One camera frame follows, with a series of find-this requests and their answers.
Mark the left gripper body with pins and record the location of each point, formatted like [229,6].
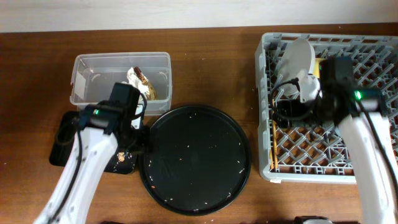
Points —
[139,140]

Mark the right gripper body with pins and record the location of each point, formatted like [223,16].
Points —
[297,109]

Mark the wooden chopstick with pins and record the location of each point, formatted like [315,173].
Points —
[276,160]
[273,139]

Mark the food scraps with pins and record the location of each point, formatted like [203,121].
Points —
[121,156]

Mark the brown snack wrapper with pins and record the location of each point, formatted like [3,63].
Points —
[152,95]

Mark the yellow bowl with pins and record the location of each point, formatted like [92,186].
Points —
[316,71]

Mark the grey plate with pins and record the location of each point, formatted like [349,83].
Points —
[299,55]

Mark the white tissue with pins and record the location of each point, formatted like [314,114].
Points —
[136,82]

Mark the round black tray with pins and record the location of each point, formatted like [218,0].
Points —
[198,162]

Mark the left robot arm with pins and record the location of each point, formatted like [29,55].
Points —
[102,130]

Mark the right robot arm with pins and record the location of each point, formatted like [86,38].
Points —
[360,114]

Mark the grey dishwasher rack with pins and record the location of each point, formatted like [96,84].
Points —
[318,154]

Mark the black rectangular tray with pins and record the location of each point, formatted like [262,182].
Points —
[63,143]

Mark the clear plastic bin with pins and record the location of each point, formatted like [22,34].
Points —
[94,76]

